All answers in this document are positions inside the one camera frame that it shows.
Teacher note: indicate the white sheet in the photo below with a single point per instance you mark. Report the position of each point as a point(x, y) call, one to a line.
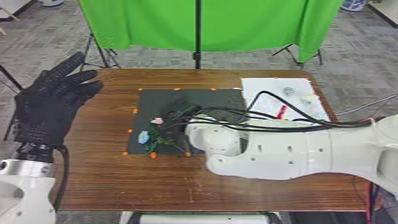
point(296, 110)

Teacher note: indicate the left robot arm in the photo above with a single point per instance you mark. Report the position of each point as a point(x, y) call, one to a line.
point(24, 186)

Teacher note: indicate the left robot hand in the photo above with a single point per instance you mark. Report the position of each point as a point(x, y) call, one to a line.
point(51, 106)

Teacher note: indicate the blue and white vase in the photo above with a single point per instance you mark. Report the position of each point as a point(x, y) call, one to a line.
point(357, 4)
point(53, 2)

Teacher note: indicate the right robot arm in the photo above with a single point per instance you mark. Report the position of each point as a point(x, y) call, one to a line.
point(309, 153)

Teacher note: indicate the black stand pole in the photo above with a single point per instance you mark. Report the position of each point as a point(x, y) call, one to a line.
point(198, 33)

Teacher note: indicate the blue flower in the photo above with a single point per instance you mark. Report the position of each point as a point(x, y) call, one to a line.
point(143, 136)

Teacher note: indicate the pink flower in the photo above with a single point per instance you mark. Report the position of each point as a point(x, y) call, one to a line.
point(158, 120)

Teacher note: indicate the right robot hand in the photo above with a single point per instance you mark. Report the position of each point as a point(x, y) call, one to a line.
point(182, 110)

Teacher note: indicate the dark mat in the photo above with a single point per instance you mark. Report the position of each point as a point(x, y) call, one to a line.
point(202, 100)

